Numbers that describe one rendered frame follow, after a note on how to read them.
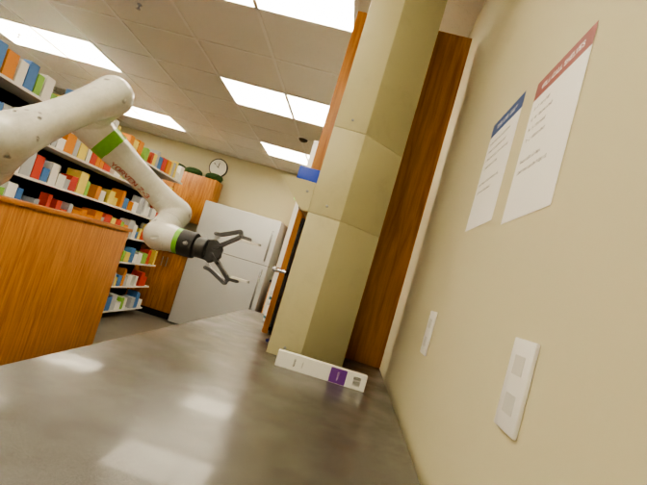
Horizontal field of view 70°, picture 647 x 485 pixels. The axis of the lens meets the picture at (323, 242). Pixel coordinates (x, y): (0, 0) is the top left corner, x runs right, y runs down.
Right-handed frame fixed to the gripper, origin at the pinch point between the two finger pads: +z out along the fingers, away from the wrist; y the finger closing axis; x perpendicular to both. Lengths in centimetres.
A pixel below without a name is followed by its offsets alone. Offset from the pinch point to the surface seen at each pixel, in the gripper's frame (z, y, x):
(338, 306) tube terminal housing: 33.4, -5.5, -3.6
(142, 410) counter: 10, -26, -86
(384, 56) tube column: 25, 79, -11
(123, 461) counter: 15, -26, -103
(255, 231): -113, 37, 477
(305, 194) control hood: 12.9, 26.5, -10.7
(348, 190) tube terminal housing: 25.8, 31.9, -10.8
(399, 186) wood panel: 43, 47, 26
